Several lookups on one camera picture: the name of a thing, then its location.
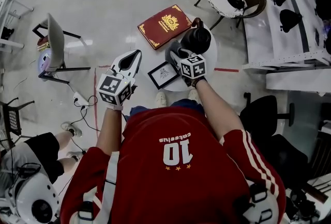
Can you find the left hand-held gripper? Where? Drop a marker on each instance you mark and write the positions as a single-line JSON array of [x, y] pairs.
[[115, 89]]

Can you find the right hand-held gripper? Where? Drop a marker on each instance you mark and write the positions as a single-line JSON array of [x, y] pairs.
[[194, 67]]

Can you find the black kettle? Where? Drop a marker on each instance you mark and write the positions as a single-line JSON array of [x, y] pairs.
[[196, 39]]

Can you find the grey fleece cloth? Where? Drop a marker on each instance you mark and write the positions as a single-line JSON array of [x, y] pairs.
[[172, 48]]

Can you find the person's left forearm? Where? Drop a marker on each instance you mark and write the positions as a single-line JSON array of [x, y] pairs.
[[110, 130]]

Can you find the person's right forearm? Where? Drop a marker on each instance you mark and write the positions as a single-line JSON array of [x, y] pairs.
[[217, 109]]

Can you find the person's right white shoe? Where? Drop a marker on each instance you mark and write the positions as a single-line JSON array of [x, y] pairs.
[[194, 95]]

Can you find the red book gold ornament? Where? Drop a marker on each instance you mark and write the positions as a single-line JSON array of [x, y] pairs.
[[152, 34]]

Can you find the white wristband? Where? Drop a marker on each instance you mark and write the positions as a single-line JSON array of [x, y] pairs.
[[115, 107]]

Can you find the person's blue shorts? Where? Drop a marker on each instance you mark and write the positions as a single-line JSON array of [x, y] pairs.
[[139, 110]]

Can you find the white power strip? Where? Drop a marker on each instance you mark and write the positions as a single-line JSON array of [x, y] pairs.
[[80, 99]]

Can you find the white round seat cushion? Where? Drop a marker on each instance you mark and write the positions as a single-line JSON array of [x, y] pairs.
[[216, 0]]

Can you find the white shelf rack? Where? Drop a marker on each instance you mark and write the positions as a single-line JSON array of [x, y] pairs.
[[261, 44]]

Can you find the grey shell chair black legs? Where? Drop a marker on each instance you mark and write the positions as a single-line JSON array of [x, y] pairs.
[[55, 42]]

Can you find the black office chair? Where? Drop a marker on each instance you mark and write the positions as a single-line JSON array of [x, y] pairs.
[[261, 111]]

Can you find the white purple bag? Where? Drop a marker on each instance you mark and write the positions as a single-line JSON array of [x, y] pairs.
[[46, 62]]

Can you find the stack of books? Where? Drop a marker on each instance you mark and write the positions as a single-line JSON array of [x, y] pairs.
[[44, 44]]

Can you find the row of black bags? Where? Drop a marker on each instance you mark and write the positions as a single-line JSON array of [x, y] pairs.
[[289, 18]]

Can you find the person's red jersey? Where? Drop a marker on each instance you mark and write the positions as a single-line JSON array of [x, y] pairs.
[[181, 192]]

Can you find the black mesh metal chair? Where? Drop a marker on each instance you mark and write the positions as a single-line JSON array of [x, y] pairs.
[[13, 119]]

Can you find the white desk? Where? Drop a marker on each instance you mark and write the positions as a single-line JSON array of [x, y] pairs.
[[3, 8]]

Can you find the black picture frame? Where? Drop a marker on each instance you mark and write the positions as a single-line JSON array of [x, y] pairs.
[[163, 75]]

